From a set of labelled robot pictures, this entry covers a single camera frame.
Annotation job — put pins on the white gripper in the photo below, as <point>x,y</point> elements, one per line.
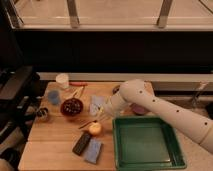
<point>113,106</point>

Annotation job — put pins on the silver metal fork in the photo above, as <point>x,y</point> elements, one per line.
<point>86,124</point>

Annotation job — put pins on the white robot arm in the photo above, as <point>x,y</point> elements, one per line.
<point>195,126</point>

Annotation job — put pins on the green plastic tray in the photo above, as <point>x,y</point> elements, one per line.
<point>146,144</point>

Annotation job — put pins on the crumpled white blue cloth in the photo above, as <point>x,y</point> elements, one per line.
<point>96,103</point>

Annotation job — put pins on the yellow round fruit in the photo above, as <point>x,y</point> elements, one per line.
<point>95,128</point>

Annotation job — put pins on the small dark metal clip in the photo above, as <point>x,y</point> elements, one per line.
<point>115,89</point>

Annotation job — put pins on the wooden chopsticks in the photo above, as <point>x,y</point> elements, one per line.
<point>78,92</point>

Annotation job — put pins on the dark red bowl with food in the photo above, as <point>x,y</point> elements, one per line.
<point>71,107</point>

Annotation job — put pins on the black rectangular block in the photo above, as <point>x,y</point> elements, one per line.
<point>82,143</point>

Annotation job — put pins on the purple bowl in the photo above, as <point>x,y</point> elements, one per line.
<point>138,110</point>

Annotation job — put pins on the blue sponge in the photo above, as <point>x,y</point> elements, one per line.
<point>93,151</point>

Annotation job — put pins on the red marker pen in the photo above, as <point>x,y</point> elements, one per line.
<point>78,83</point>

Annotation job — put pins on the blue plastic cup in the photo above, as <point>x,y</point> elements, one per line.
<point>53,97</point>

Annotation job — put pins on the white paper cup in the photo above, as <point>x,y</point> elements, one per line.
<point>63,80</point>

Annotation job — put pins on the small dark patterned cup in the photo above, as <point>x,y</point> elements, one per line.
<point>42,114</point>

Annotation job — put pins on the black chair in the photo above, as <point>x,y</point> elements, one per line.
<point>15,96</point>

